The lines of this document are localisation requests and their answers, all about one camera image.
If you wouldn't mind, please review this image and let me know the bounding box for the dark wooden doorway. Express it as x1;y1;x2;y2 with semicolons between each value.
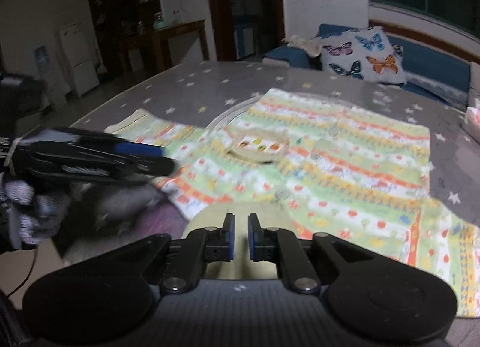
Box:
208;0;286;61

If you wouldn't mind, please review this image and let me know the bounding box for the gloved left hand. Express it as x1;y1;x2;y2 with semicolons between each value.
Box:
1;176;72;254

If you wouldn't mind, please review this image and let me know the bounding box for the dark wooden desk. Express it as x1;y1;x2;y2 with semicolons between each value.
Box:
151;20;210;73

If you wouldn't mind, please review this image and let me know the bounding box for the colourful patterned baby garment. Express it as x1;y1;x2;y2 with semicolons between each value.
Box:
108;89;479;318

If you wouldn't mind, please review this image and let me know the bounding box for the butterfly print pillow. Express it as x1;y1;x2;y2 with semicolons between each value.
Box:
320;26;407;85

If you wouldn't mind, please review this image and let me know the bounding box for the cream crocheted cloth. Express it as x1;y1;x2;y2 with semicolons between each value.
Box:
283;35;323;59

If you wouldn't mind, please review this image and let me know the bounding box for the water dispenser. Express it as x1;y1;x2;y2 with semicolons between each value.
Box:
34;45;70;109

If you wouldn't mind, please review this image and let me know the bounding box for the white refrigerator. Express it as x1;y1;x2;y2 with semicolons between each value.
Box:
59;24;99;96

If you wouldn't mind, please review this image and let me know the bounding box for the dark wooden shelf unit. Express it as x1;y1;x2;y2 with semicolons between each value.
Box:
89;0;162;83

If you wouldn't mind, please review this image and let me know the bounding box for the blue sofa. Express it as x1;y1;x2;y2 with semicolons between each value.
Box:
263;23;479;111

